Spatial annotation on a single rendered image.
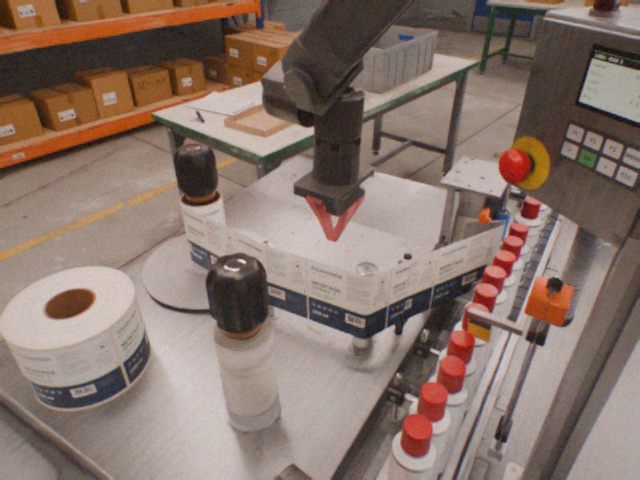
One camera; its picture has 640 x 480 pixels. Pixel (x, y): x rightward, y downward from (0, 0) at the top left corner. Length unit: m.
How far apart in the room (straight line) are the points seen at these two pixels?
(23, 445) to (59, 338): 0.22
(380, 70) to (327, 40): 2.09
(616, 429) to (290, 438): 0.55
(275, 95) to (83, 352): 0.49
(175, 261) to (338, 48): 0.80
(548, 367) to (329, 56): 0.77
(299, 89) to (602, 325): 0.39
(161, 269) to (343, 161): 0.67
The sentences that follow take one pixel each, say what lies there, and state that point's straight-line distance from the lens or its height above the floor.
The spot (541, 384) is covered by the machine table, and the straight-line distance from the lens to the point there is 1.01.
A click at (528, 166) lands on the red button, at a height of 1.33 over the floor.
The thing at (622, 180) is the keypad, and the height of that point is 1.35.
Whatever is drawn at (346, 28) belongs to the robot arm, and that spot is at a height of 1.47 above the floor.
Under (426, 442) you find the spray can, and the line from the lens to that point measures 0.57.
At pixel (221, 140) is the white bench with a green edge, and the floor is 0.80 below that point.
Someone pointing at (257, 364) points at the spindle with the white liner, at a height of 1.03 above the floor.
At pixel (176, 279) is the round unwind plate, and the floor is 0.89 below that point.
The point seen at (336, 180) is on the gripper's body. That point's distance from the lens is 0.57.
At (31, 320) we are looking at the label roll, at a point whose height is 1.02.
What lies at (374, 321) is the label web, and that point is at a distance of 0.86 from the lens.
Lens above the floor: 1.55
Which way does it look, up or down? 34 degrees down
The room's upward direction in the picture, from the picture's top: straight up
